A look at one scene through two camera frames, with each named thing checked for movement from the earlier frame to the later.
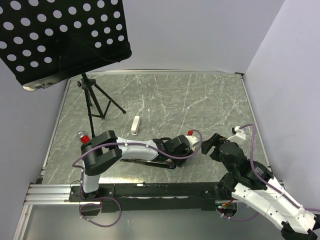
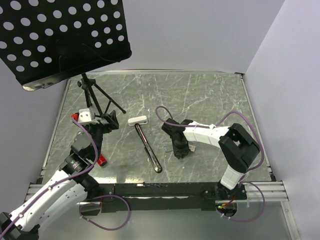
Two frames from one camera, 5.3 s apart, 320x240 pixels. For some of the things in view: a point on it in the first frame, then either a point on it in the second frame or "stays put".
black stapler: [163, 164] to [155, 162]
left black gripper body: [178, 162] to [97, 130]
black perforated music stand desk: [44, 42] stays put
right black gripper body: [215, 155] to [181, 148]
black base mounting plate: [137, 197] stays put
